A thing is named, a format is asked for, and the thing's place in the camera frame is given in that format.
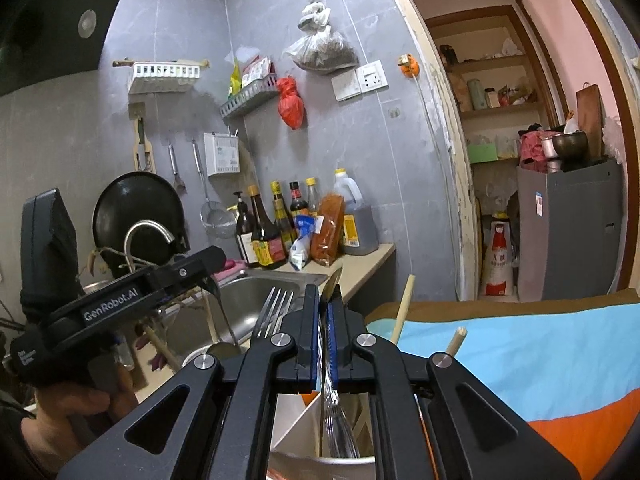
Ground steel fork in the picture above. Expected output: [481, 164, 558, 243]
[250, 287, 294, 342]

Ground white plastic utensil holder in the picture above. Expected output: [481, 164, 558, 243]
[179, 341, 381, 480]

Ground steel spoon patterned handle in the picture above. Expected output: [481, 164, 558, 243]
[318, 266, 360, 458]

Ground person's left hand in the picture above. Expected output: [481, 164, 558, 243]
[21, 365, 138, 474]

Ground stainless steel sink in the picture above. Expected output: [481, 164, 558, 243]
[158, 270, 328, 363]

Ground blue white seasoning packet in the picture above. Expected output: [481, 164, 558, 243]
[288, 214, 316, 271]

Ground brown sauce bottle yellow label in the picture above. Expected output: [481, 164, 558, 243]
[248, 184, 286, 269]

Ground orange-brown spice packet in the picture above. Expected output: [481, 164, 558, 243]
[310, 193, 345, 266]

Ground large oil jug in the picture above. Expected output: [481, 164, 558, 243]
[333, 168, 378, 256]

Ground dark soy sauce bottle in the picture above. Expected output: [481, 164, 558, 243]
[234, 191, 259, 268]

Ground black wok pan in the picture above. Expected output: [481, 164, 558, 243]
[92, 171, 190, 278]

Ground chrome curved faucet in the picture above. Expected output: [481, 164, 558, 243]
[124, 220, 176, 273]

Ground white red rice sack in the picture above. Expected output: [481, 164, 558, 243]
[480, 221, 513, 297]

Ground striped blue orange brown cloth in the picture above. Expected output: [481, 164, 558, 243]
[366, 289, 639, 479]

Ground green box on shelf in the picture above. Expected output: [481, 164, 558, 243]
[468, 143, 499, 165]

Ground grey cabinet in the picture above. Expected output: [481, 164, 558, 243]
[518, 159, 623, 302]

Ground red plastic bag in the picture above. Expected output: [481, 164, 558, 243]
[277, 76, 305, 130]

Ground dark metal bowl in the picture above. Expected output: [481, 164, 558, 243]
[552, 131, 589, 159]

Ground wooden shelf unit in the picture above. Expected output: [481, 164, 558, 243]
[425, 4, 565, 162]

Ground black range hood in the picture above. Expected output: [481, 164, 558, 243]
[1, 0, 119, 96]

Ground clear bag of dried goods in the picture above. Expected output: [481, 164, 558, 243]
[283, 0, 358, 75]

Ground wire mesh strainer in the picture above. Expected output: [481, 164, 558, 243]
[192, 141, 235, 240]

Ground white wall box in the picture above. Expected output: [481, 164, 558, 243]
[203, 132, 240, 177]

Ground grey wall spice shelf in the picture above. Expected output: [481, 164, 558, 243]
[219, 73, 279, 120]

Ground white wall power socket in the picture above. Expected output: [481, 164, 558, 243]
[331, 60, 388, 102]

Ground white wall basket rack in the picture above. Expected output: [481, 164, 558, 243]
[112, 58, 210, 96]

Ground orange wall hook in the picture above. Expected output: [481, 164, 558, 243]
[397, 53, 420, 79]

